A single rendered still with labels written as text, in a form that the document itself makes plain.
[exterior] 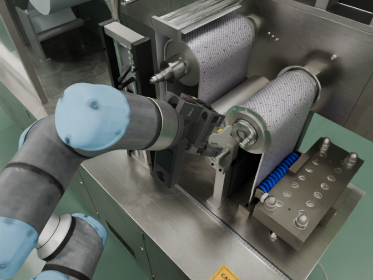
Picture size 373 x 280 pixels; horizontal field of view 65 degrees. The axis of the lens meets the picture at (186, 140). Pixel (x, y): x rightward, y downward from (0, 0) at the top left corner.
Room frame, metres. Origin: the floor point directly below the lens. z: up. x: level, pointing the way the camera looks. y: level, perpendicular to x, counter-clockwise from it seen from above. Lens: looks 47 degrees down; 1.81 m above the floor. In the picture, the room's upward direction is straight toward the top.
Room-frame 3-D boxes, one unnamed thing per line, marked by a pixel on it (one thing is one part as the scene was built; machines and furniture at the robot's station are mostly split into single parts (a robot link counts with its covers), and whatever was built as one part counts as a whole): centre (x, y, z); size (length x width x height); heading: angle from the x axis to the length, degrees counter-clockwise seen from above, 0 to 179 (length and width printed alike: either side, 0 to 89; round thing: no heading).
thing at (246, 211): (0.60, -0.29, 0.92); 0.28 x 0.04 x 0.04; 135
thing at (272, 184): (0.58, -0.31, 1.03); 0.21 x 0.04 x 0.03; 135
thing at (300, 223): (0.40, -0.32, 1.05); 0.04 x 0.04 x 0.04
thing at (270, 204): (0.46, -0.25, 1.05); 0.04 x 0.04 x 0.04
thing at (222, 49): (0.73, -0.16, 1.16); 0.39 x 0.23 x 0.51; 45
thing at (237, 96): (0.72, -0.17, 1.18); 0.26 x 0.12 x 0.12; 135
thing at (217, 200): (0.55, -0.11, 1.05); 0.06 x 0.05 x 0.31; 135
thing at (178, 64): (0.71, 0.03, 1.34); 0.06 x 0.06 x 0.06; 45
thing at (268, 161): (0.59, -0.29, 1.11); 0.23 x 0.01 x 0.18; 135
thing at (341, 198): (0.49, -0.48, 0.97); 0.10 x 0.03 x 0.11; 135
